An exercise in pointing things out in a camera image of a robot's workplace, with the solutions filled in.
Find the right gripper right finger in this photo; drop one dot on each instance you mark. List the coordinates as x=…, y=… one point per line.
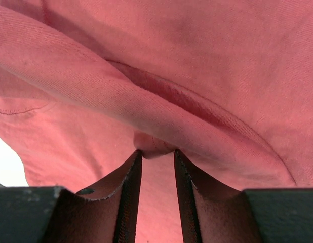
x=211, y=211

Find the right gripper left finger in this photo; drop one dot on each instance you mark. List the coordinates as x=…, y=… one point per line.
x=105, y=211

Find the salmon pink t shirt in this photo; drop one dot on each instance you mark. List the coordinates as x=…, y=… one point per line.
x=229, y=83

